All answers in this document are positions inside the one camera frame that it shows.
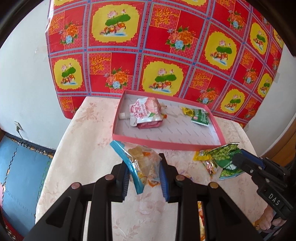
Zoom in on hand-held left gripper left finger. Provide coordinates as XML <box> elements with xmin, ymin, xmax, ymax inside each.
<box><xmin>23</xmin><ymin>160</ymin><xmax>133</xmax><ymax>241</ymax></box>

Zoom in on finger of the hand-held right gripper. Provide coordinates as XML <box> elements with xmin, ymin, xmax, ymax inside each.
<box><xmin>231</xmin><ymin>153</ymin><xmax>264</xmax><ymax>184</ymax></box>
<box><xmin>240</xmin><ymin>149</ymin><xmax>287</xmax><ymax>176</ymax></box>

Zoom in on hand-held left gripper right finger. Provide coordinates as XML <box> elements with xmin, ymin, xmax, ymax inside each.
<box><xmin>158</xmin><ymin>153</ymin><xmax>264</xmax><ymax>241</ymax></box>

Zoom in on green pea snack packet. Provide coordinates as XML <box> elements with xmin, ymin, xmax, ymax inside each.
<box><xmin>191</xmin><ymin>109</ymin><xmax>210</xmax><ymax>127</ymax></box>
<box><xmin>218</xmin><ymin>168</ymin><xmax>244</xmax><ymax>181</ymax></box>
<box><xmin>209</xmin><ymin>143</ymin><xmax>243</xmax><ymax>169</ymax></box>

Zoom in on blue-edged clear candy packet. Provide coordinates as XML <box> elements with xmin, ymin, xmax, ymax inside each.
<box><xmin>110</xmin><ymin>140</ymin><xmax>162</xmax><ymax>194</ymax></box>

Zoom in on small orange foil packet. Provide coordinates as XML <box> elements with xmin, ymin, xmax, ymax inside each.
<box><xmin>203</xmin><ymin>161</ymin><xmax>218</xmax><ymax>179</ymax></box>

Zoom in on pink shallow cardboard box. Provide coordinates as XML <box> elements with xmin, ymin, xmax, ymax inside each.
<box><xmin>112</xmin><ymin>90</ymin><xmax>226</xmax><ymax>151</ymax></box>

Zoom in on yellow orange rice cracker packet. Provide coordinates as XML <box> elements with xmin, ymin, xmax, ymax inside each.
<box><xmin>196</xmin><ymin>200</ymin><xmax>207</xmax><ymax>241</ymax></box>

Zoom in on pink red snack packet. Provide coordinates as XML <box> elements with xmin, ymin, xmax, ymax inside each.
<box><xmin>137</xmin><ymin>120</ymin><xmax>162</xmax><ymax>130</ymax></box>

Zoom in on white pink jelly drink pouch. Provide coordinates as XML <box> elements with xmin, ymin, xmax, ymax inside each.
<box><xmin>119</xmin><ymin>97</ymin><xmax>162</xmax><ymax>127</ymax></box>

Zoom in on person's right hand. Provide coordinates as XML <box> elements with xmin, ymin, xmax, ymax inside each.
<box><xmin>258</xmin><ymin>204</ymin><xmax>286</xmax><ymax>232</ymax></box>

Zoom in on brown wooden furniture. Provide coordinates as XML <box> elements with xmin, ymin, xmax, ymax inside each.
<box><xmin>264</xmin><ymin>120</ymin><xmax>296</xmax><ymax>161</ymax></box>

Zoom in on colourful foam floor mat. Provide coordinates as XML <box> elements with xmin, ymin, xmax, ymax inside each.
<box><xmin>0</xmin><ymin>136</ymin><xmax>56</xmax><ymax>234</ymax></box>

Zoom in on dotted dark cloth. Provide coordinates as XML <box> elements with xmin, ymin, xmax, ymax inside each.
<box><xmin>0</xmin><ymin>206</ymin><xmax>23</xmax><ymax>241</ymax></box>

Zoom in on red floral printed wall cloth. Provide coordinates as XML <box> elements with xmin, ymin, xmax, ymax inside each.
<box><xmin>45</xmin><ymin>0</ymin><xmax>285</xmax><ymax>130</ymax></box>

